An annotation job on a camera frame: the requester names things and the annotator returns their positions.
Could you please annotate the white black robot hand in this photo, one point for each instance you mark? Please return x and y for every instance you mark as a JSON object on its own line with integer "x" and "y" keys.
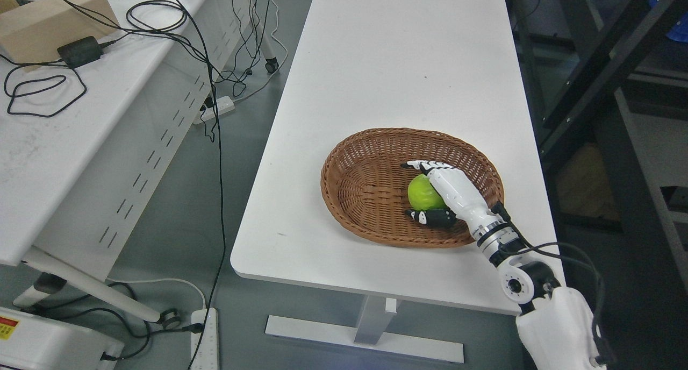
{"x": 458, "y": 193}

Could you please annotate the green apple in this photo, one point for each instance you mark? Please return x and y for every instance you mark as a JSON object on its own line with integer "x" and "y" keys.
{"x": 422, "y": 196}

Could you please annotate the white robot forearm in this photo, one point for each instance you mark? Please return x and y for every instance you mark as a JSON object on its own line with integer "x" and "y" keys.
{"x": 556, "y": 324}

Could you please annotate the black metal shelf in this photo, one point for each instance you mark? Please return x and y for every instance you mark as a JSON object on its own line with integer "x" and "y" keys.
{"x": 607, "y": 92}

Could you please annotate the brown wicker basket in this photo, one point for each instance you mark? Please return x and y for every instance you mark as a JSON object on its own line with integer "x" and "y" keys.
{"x": 364, "y": 186}

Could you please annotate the white standing desk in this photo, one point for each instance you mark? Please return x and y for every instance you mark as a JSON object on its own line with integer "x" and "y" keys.
{"x": 375, "y": 83}

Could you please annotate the white power strip far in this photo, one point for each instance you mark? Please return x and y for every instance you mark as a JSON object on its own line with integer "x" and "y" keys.
{"x": 210, "y": 108}

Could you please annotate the white floor power strip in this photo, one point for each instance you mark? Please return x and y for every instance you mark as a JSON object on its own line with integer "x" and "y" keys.
{"x": 205, "y": 344}

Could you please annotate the white perforated side desk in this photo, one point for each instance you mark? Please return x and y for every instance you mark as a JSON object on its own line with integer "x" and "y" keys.
{"x": 80, "y": 162}

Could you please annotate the black power adapter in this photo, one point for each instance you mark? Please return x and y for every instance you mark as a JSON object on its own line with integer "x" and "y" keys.
{"x": 82, "y": 52}

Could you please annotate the white device with warning label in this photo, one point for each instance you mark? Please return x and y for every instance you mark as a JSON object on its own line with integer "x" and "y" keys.
{"x": 33, "y": 342}

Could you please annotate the wooden block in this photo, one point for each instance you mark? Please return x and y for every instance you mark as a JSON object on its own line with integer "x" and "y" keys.
{"x": 33, "y": 33}

